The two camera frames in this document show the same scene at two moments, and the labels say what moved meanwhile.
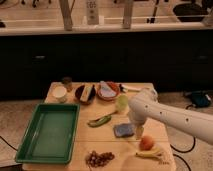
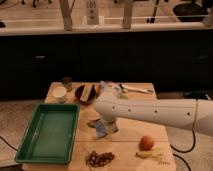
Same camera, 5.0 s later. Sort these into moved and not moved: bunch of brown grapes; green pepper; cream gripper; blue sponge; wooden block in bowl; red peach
Moved: blue sponge; cream gripper
Not moved: green pepper; red peach; bunch of brown grapes; wooden block in bowl
